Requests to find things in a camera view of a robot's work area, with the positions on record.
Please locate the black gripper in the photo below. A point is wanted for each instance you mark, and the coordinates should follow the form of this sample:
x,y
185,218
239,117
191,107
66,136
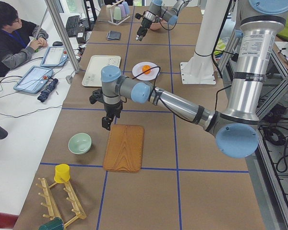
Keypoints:
x,y
145,24
113,108

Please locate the orange fruit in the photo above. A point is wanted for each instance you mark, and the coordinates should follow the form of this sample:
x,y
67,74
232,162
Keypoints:
x,y
146,69

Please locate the white round plate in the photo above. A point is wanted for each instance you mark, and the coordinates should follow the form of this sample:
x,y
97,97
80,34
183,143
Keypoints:
x,y
137,71

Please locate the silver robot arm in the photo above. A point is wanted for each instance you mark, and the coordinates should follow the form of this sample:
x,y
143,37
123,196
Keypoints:
x,y
258,21
156,13

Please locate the cream bear serving tray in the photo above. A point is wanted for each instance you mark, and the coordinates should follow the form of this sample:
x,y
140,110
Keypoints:
x,y
92,76

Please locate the pink bowl with ice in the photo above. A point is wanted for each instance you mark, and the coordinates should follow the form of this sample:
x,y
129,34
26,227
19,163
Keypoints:
x,y
155,26

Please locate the folded grey cloth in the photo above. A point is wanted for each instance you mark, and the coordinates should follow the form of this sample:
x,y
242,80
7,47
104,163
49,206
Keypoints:
x,y
113,35

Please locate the purple cup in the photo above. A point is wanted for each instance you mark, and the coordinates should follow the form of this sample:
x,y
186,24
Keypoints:
x,y
122,10

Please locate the sage green cup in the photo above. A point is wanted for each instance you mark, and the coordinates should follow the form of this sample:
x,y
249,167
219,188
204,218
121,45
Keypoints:
x,y
117,14

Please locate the blue cup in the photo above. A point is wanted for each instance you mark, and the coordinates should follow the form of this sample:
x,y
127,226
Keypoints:
x,y
126,7

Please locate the green ceramic bowl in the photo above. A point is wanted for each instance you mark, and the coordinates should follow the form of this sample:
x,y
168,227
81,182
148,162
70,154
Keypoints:
x,y
80,143

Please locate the wooden cutting board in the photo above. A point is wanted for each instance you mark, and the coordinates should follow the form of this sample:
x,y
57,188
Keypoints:
x,y
125,149

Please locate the small metal cylinder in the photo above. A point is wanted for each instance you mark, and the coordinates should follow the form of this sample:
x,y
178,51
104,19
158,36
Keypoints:
x,y
69,79

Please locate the yellow cup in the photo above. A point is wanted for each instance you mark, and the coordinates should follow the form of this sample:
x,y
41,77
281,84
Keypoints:
x,y
62,173

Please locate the black keyboard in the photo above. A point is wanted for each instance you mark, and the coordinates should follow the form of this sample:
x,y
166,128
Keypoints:
x,y
72,25

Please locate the folded navy umbrella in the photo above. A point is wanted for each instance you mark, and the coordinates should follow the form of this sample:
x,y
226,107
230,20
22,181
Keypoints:
x,y
46,92

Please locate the far teach pendant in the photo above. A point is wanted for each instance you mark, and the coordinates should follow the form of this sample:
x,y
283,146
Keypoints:
x,y
55,56

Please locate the teach pendant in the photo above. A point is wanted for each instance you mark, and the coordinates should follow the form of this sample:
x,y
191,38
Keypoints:
x,y
55,56
34,80

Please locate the black computer mouse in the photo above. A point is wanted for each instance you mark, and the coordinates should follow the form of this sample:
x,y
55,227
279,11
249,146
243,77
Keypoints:
x,y
57,43

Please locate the near teach pendant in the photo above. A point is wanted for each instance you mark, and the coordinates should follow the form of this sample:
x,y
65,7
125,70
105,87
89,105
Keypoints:
x,y
34,80

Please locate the wooden mug tree rack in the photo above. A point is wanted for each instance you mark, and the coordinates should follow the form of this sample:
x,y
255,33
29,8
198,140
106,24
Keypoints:
x,y
61,201

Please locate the dark green cup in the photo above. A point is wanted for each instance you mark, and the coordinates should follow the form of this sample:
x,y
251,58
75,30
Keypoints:
x,y
55,224

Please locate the seated person in black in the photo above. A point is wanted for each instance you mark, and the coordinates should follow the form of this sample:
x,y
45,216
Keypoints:
x,y
19,39

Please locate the red cylinder object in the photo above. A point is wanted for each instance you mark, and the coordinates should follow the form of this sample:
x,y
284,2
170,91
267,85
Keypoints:
x,y
7,221

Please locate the white wire cup rack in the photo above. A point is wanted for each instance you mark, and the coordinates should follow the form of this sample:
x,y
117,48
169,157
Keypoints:
x,y
114,21

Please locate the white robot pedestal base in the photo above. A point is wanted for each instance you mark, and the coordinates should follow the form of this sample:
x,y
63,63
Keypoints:
x,y
199,69

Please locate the aluminium frame post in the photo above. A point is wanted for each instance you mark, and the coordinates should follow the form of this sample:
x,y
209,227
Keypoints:
x,y
55,15

